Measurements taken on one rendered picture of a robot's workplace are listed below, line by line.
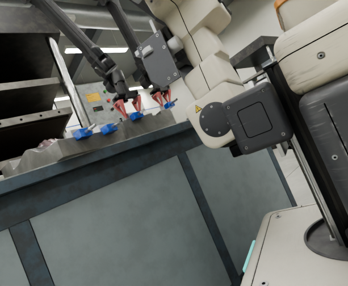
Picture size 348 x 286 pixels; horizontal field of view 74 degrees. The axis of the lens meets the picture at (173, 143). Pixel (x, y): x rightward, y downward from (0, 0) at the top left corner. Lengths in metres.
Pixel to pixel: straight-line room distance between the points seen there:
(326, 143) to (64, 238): 0.74
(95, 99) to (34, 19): 0.65
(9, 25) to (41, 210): 1.41
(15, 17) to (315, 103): 1.87
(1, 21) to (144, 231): 1.60
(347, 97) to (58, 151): 0.71
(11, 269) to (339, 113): 0.86
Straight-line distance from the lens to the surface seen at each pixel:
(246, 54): 5.03
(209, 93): 0.70
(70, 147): 0.78
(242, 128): 0.58
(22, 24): 2.00
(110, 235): 0.87
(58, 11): 1.10
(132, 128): 0.98
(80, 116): 1.75
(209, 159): 1.14
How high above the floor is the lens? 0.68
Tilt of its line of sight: 3 degrees up
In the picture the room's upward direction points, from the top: 23 degrees counter-clockwise
